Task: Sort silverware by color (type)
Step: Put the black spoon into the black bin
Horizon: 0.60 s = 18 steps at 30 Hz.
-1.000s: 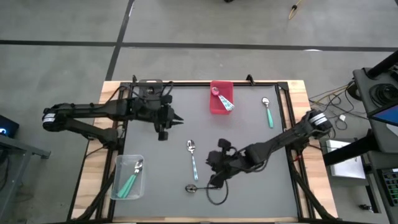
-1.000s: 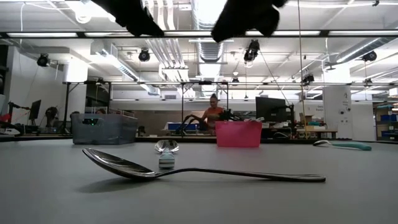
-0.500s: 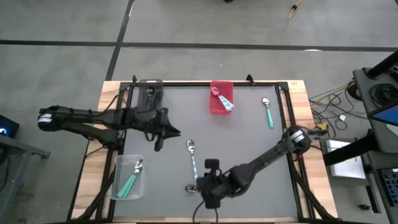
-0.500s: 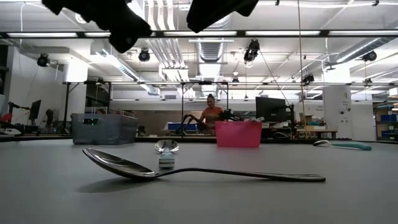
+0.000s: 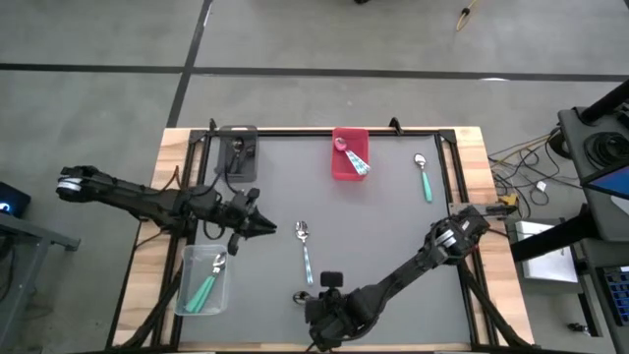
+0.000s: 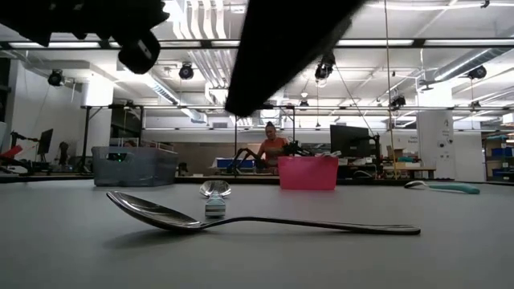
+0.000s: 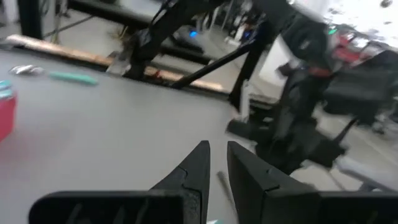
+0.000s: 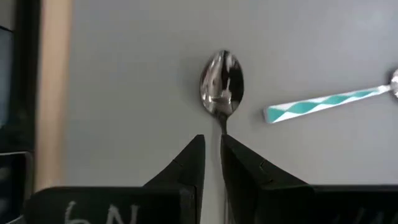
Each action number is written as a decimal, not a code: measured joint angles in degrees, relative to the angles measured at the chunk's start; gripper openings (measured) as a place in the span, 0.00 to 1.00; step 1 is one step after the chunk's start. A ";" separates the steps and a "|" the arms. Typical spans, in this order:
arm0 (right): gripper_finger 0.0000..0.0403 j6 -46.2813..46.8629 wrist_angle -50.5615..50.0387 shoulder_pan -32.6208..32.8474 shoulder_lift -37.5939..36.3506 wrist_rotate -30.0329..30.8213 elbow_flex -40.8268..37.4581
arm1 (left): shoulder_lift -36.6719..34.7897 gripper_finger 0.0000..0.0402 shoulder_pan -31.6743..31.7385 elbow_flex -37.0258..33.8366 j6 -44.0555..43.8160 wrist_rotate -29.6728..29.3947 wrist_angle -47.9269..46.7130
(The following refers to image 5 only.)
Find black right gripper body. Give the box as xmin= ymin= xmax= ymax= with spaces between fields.
xmin=303 ymin=288 xmax=378 ymax=354

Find coiled black cable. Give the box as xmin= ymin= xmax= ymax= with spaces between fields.
xmin=583 ymin=130 xmax=629 ymax=171

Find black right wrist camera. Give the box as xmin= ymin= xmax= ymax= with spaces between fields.
xmin=319 ymin=270 xmax=344 ymax=290

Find gray metal table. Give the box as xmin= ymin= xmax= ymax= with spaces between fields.
xmin=0 ymin=210 xmax=83 ymax=340

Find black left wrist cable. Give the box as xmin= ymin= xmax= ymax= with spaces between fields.
xmin=201 ymin=166 xmax=232 ymax=242

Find backlit keyboard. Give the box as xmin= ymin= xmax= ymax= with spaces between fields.
xmin=601 ymin=265 xmax=629 ymax=328

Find red plastic bin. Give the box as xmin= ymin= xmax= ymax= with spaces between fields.
xmin=330 ymin=127 xmax=371 ymax=182

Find tangled floor cables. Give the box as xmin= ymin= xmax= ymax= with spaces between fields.
xmin=486 ymin=130 xmax=564 ymax=207

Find gray plastic bin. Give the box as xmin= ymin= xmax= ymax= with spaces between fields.
xmin=215 ymin=124 xmax=260 ymax=183

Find gray equipment cart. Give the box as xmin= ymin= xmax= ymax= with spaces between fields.
xmin=557 ymin=105 xmax=629 ymax=242

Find black metal table frame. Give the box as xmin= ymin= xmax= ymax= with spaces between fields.
xmin=105 ymin=116 xmax=538 ymax=354

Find gray table mat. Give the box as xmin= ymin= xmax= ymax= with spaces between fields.
xmin=179 ymin=133 xmax=473 ymax=345

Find clear plastic bin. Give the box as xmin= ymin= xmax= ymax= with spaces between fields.
xmin=174 ymin=245 xmax=231 ymax=319

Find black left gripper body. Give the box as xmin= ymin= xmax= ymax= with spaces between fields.
xmin=193 ymin=188 xmax=261 ymax=241

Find black diagonal pole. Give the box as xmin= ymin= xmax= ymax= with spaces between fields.
xmin=577 ymin=81 xmax=629 ymax=127

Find black computer tower blue light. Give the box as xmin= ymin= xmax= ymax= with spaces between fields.
xmin=0 ymin=180 xmax=31 ymax=219

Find black stand leg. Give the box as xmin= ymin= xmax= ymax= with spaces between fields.
xmin=509 ymin=204 xmax=605 ymax=265

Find blue laptop screen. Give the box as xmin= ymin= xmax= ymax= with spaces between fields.
xmin=579 ymin=164 xmax=629 ymax=202

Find yellow hanging cord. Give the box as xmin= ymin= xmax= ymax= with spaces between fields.
xmin=455 ymin=0 xmax=481 ymax=33

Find white box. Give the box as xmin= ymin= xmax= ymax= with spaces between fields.
xmin=513 ymin=219 xmax=580 ymax=285

